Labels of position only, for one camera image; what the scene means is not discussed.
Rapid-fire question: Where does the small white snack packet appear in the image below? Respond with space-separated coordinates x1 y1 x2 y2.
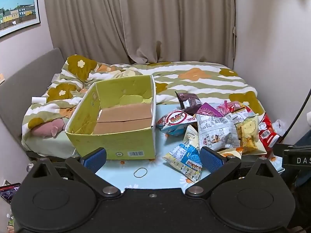
231 110 255 125

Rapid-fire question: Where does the grey bed headboard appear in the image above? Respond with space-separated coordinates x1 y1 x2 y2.
0 47 66 156

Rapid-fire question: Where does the orange snack packet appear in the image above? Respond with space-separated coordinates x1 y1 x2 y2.
217 148 244 159

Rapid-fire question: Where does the yellow cartoon face snack packet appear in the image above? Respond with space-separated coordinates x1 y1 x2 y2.
236 115 268 156

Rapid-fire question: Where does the green cardboard box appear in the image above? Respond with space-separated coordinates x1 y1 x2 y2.
64 75 156 161

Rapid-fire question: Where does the smartphone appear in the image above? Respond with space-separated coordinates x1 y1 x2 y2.
0 183 22 204

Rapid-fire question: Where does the black cable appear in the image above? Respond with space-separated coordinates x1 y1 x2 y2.
282 86 311 142

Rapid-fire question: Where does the beige curtain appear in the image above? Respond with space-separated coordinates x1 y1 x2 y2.
43 0 237 70

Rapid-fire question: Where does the grey printed snack packet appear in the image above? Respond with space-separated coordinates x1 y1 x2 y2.
196 113 241 151

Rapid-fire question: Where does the crumpled white wrapper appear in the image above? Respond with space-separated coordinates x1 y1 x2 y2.
272 119 289 136

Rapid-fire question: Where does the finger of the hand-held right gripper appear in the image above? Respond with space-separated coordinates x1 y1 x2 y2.
274 143 311 151

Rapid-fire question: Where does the rubber band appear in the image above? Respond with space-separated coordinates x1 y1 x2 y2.
133 167 148 178

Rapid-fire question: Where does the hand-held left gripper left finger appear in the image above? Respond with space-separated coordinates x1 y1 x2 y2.
25 147 122 198

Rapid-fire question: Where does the blue white snack packet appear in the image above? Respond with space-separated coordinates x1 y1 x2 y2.
162 143 204 183

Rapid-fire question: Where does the floral striped blanket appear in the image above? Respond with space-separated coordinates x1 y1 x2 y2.
21 55 265 157

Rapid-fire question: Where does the red round label snack packet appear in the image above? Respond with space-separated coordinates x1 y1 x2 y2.
155 109 197 136

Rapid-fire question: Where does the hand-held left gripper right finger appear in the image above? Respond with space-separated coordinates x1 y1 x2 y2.
185 147 283 198

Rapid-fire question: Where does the dark brown snack packet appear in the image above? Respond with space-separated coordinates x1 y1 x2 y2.
175 92 202 116

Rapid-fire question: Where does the purple snack packet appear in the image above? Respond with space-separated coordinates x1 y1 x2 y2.
197 103 224 118

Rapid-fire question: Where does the pink plush toy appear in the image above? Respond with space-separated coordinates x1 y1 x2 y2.
30 118 66 137

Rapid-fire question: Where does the pink ribbon snack packet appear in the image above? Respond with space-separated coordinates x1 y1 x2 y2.
216 100 246 115

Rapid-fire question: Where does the framed houses picture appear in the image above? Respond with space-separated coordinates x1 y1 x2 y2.
0 0 41 38

